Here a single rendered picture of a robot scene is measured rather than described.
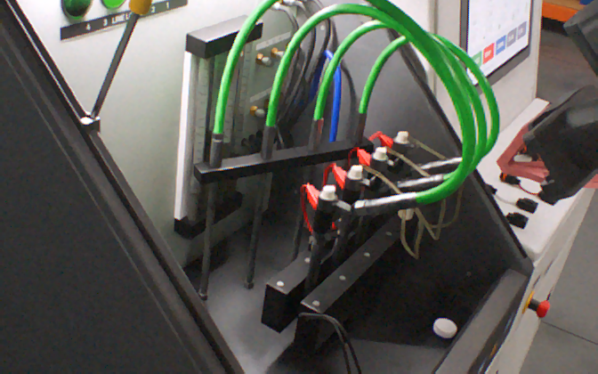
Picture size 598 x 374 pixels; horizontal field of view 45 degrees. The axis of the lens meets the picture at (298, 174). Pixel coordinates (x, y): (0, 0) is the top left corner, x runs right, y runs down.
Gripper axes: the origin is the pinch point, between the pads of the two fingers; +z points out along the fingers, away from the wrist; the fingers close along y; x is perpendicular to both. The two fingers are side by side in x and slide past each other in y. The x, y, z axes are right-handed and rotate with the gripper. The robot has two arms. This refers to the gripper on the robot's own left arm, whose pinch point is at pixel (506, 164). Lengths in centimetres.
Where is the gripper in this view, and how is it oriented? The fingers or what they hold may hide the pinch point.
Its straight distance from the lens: 72.4
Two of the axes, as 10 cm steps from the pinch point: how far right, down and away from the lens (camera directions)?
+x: 5.3, 8.5, 0.6
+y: -7.1, 4.8, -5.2
